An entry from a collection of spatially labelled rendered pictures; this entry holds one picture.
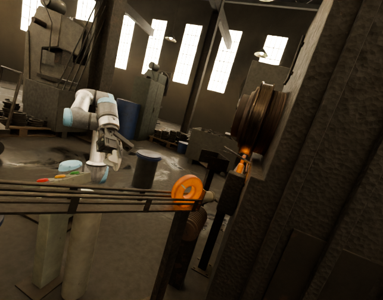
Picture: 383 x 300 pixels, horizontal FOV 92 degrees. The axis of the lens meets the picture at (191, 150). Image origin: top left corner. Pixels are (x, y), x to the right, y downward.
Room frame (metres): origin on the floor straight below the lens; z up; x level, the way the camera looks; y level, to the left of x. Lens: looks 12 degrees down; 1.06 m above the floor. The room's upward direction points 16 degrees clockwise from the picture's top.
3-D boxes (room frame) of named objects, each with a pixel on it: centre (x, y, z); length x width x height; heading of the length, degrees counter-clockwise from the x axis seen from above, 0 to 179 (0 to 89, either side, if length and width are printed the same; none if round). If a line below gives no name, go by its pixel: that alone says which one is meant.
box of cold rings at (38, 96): (3.65, 2.51, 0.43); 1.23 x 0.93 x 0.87; 161
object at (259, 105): (1.22, -0.34, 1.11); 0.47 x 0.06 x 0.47; 163
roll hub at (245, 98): (1.25, -0.25, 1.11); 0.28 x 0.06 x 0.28; 163
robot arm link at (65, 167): (1.32, 0.85, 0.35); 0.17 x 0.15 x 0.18; 120
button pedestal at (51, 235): (0.78, 0.56, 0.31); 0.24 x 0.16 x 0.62; 163
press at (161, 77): (8.97, 2.47, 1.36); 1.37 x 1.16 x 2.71; 63
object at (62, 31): (5.06, 4.07, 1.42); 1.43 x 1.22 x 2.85; 78
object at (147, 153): (2.17, 0.48, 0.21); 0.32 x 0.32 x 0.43
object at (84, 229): (0.78, 0.39, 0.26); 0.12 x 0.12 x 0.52
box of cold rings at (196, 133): (4.05, -0.49, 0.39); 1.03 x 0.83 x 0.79; 77
